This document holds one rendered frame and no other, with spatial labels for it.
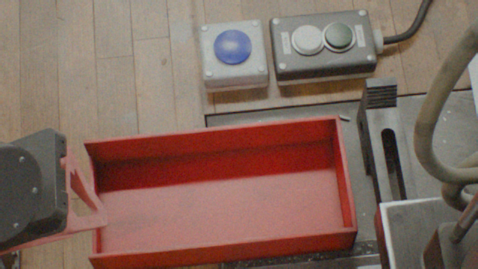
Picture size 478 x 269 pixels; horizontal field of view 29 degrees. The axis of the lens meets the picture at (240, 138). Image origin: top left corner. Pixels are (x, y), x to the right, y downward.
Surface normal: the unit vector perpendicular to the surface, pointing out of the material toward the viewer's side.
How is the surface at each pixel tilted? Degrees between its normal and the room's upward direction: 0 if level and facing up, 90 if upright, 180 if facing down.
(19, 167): 65
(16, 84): 0
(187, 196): 0
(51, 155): 29
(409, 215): 0
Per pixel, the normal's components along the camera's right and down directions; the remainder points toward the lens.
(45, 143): -0.50, -0.32
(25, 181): 0.79, 0.22
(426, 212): -0.01, -0.40
